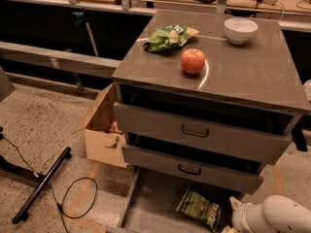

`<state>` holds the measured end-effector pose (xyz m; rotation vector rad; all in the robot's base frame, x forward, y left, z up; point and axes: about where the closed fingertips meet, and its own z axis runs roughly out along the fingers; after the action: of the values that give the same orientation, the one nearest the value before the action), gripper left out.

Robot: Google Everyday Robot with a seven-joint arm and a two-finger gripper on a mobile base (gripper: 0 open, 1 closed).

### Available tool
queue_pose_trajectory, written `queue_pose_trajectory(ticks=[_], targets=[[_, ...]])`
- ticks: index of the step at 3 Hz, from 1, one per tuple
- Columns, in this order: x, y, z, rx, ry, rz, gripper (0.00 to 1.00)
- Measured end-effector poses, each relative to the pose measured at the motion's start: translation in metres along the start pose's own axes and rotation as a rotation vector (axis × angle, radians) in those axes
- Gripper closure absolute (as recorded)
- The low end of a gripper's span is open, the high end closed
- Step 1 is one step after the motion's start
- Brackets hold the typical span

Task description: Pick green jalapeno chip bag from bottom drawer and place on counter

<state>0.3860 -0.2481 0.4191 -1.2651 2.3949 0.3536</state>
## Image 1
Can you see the light green snack bag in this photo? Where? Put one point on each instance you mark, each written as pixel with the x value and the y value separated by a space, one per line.
pixel 170 37

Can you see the red apple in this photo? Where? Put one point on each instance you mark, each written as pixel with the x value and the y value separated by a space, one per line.
pixel 192 61

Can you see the grey metal drawer cabinet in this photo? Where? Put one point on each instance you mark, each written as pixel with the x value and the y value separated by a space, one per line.
pixel 253 86

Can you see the grey middle drawer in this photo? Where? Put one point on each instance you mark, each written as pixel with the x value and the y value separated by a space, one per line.
pixel 192 170

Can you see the white ceramic bowl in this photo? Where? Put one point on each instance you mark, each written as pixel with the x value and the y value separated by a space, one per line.
pixel 240 30

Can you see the green jalapeno chip bag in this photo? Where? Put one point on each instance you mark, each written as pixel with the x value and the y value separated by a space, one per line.
pixel 200 208

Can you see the brown cardboard box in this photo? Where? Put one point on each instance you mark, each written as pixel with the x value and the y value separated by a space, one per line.
pixel 102 137

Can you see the grey bottom drawer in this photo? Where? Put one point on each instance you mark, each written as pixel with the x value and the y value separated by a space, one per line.
pixel 153 198

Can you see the grey metal rail beam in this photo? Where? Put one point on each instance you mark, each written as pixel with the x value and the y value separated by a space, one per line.
pixel 61 60

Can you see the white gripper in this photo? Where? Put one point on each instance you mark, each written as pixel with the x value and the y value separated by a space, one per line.
pixel 240 215

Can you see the grey top drawer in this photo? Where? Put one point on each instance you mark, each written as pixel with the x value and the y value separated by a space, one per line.
pixel 201 134

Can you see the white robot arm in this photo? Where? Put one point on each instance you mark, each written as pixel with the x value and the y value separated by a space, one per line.
pixel 276 214

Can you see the grey drawer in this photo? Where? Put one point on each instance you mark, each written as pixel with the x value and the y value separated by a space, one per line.
pixel 153 198
pixel 192 170
pixel 201 134

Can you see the black stand leg bar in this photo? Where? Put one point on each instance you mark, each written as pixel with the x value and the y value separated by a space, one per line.
pixel 22 213

